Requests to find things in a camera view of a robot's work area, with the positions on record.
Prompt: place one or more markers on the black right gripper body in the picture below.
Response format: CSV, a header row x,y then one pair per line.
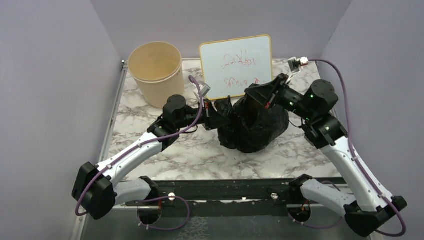
x,y
278,86

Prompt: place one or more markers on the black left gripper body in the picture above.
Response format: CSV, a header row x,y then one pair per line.
x,y
207,120

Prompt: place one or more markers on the black plastic trash bag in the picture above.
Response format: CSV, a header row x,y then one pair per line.
x,y
252,127

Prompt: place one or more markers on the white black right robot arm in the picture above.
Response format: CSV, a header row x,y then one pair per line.
x,y
370,205

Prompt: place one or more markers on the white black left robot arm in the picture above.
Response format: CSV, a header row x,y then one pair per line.
x,y
98,188

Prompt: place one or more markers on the beige cylindrical trash bin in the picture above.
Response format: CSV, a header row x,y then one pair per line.
x,y
157,70

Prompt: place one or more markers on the yellow framed whiteboard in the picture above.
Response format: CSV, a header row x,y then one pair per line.
x,y
230,66

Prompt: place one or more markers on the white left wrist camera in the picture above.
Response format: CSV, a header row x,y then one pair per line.
x,y
204,89

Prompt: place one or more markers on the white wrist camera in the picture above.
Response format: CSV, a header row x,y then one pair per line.
x,y
204,89
295,66

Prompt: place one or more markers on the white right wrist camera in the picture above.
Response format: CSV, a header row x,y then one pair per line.
x,y
295,66

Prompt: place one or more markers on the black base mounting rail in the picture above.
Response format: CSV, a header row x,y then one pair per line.
x,y
234,198

